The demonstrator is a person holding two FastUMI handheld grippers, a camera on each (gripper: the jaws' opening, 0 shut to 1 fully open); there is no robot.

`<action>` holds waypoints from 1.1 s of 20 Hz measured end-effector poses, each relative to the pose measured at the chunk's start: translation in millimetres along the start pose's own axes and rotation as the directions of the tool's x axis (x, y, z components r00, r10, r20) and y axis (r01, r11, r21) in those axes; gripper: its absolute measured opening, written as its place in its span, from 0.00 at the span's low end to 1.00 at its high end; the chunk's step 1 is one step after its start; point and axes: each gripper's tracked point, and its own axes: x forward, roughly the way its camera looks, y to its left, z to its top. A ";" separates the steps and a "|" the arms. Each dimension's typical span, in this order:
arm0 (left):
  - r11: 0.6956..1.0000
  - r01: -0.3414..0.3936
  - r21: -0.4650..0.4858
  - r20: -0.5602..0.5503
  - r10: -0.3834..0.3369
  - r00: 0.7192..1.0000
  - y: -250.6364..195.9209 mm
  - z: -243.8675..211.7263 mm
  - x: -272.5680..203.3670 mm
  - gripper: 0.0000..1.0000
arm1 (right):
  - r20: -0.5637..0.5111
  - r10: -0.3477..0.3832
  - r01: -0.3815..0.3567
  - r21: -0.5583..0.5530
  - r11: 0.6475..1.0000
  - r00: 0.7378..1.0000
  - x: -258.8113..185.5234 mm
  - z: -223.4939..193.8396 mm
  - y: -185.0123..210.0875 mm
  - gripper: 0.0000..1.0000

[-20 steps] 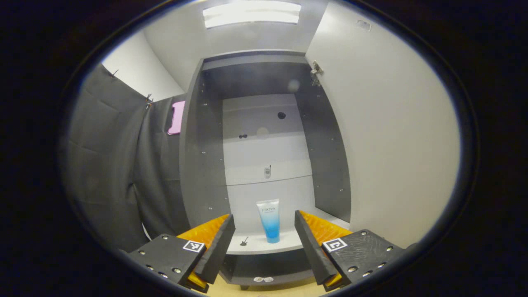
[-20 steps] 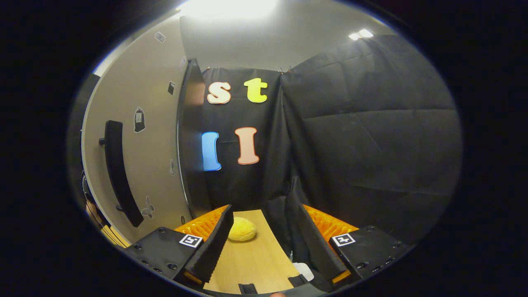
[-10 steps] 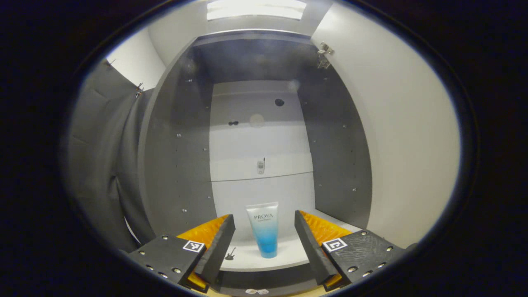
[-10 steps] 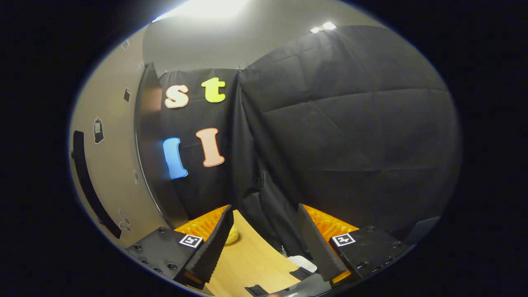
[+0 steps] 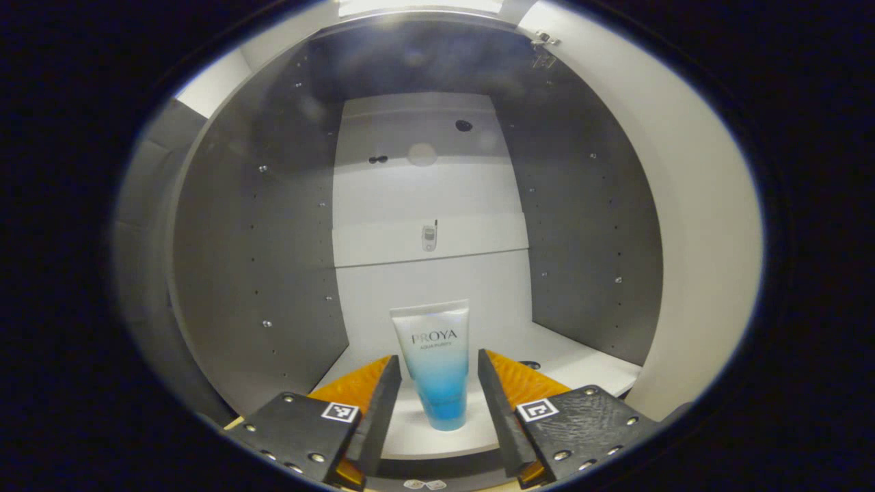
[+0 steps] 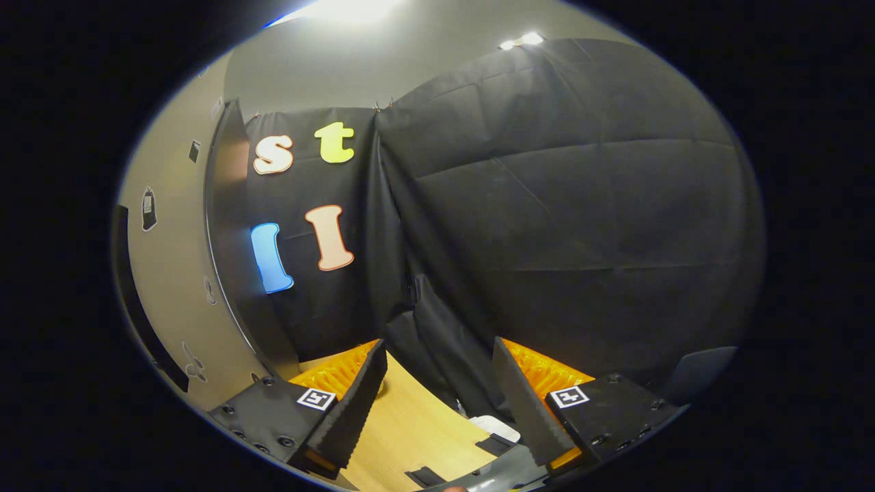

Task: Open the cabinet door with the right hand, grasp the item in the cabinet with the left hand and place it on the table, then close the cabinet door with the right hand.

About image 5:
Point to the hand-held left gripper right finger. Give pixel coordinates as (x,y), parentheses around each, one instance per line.
(502,424)

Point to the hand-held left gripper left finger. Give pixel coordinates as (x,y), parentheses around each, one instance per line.
(379,424)

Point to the white and blue bottle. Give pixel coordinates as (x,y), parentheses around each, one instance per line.
(437,369)

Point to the grey cabinet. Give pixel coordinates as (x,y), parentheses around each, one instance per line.
(260,239)

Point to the metal cabinet door hinge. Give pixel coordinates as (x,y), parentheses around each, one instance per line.
(545,48)

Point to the large ceiling light panel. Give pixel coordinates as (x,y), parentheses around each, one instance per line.
(417,5)

